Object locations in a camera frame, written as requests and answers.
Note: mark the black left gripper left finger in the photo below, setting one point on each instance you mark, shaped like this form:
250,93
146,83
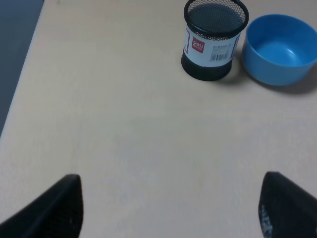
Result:
57,213

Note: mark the black mesh pen holder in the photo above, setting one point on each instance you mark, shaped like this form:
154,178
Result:
213,29

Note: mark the blue plastic bowl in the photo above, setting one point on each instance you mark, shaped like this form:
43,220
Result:
279,50

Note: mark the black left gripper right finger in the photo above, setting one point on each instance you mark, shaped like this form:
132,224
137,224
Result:
285,209

